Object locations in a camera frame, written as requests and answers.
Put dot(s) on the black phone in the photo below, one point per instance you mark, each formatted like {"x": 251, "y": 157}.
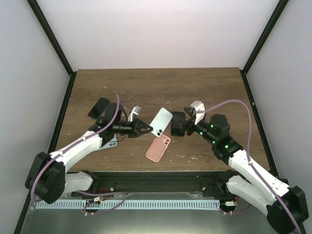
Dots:
{"x": 177, "y": 124}

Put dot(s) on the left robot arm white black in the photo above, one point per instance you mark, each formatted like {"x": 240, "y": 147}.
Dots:
{"x": 49, "y": 179}

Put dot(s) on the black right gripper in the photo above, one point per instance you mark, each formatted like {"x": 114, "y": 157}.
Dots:
{"x": 191, "y": 122}

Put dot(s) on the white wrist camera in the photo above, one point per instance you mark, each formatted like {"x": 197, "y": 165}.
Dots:
{"x": 198, "y": 110}
{"x": 134, "y": 112}

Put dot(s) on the black frame post left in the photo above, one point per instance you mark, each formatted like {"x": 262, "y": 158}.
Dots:
{"x": 35, "y": 7}

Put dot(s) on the pink phone case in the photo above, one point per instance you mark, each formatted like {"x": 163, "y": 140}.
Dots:
{"x": 158, "y": 148}

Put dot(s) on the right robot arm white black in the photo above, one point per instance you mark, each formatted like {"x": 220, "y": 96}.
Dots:
{"x": 284, "y": 206}

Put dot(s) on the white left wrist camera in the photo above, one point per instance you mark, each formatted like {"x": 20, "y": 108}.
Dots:
{"x": 134, "y": 112}

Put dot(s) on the light blue phone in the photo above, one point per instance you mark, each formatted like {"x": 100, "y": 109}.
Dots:
{"x": 110, "y": 144}

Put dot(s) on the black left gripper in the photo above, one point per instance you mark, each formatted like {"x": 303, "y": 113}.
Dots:
{"x": 136, "y": 129}

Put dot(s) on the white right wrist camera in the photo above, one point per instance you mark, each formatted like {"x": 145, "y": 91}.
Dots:
{"x": 198, "y": 110}

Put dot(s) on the dark blue phone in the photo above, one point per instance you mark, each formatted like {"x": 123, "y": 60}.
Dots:
{"x": 98, "y": 109}

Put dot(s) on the black frame post right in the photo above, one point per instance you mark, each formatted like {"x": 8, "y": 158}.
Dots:
{"x": 277, "y": 12}

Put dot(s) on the light blue slotted strip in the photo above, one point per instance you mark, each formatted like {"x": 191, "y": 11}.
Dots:
{"x": 133, "y": 204}

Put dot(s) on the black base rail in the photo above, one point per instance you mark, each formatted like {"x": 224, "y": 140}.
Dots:
{"x": 208, "y": 183}

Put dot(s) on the black frame post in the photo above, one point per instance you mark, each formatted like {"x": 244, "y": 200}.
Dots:
{"x": 35, "y": 7}
{"x": 277, "y": 12}

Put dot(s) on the white phone dual camera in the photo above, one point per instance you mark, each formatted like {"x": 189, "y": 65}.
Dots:
{"x": 160, "y": 122}

